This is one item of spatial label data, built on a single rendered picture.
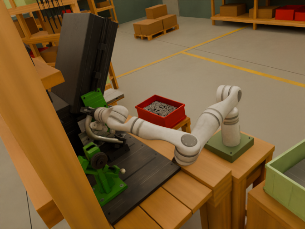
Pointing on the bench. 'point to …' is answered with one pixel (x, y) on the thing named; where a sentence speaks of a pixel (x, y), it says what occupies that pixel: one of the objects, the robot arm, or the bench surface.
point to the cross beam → (31, 180)
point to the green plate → (94, 100)
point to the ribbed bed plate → (91, 138)
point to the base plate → (135, 176)
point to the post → (43, 132)
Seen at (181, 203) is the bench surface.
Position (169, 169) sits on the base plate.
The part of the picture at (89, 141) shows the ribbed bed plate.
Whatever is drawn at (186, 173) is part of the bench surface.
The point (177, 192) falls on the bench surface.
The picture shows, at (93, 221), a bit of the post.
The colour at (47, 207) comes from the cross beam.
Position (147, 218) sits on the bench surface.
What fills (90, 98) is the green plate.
